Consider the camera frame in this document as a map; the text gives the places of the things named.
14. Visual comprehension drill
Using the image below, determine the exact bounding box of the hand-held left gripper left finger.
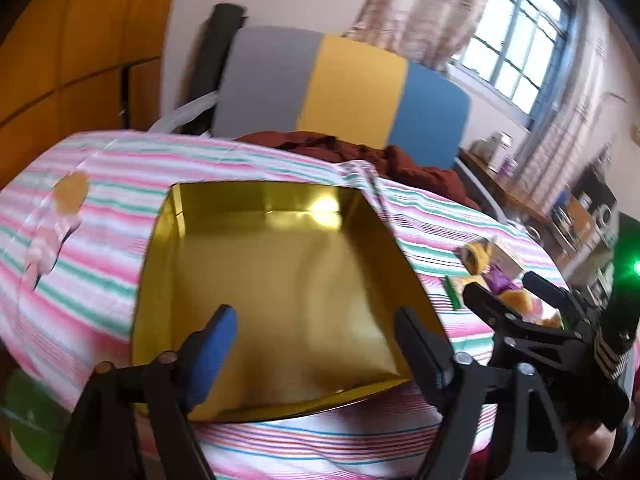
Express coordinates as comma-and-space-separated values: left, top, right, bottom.
52, 304, 239, 480

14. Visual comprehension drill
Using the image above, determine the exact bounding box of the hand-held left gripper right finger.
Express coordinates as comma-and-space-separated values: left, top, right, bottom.
395, 306, 579, 480

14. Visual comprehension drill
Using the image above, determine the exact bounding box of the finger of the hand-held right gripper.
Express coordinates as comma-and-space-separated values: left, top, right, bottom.
462, 282, 587, 361
522, 271, 602, 334

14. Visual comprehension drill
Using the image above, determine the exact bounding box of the tan sponge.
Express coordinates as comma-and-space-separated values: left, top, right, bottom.
535, 307, 566, 330
500, 287, 538, 318

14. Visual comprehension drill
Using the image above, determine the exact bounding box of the purple snack packet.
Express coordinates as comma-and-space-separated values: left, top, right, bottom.
487, 265, 526, 296

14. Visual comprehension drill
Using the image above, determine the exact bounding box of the green small box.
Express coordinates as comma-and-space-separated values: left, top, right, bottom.
446, 276, 466, 308

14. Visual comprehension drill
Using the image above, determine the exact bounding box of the beige cardboard box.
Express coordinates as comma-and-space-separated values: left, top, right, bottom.
487, 240, 526, 278

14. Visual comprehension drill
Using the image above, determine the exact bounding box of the yellow sock roll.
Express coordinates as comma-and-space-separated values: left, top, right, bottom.
460, 239, 496, 273

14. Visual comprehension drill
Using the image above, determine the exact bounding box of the gold metal tin box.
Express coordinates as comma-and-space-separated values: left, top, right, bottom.
131, 181, 448, 423

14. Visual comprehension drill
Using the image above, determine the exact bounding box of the wooden desk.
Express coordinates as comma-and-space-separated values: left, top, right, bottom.
460, 150, 616, 281

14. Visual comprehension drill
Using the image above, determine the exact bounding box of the pink green striped tablecloth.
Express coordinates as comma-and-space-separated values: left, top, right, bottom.
0, 130, 571, 480

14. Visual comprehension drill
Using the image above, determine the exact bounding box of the maroon jacket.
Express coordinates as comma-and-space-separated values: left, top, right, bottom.
235, 131, 481, 211

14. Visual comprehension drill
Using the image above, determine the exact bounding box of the beige patterned curtain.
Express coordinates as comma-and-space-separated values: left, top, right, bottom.
345, 0, 501, 68
520, 0, 640, 201

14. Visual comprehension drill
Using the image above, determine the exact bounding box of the green plastic bag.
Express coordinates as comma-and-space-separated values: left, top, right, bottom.
0, 370, 76, 461

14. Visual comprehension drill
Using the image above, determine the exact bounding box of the grey yellow blue chair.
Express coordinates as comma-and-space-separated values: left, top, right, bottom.
150, 25, 501, 221

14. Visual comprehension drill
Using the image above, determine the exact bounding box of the black rolled mat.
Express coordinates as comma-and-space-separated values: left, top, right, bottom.
187, 3, 247, 133

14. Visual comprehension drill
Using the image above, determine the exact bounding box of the wooden wardrobe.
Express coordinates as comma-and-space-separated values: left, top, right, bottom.
0, 0, 183, 186

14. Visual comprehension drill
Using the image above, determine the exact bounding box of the window with blue frame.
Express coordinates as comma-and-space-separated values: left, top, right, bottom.
450, 0, 576, 126

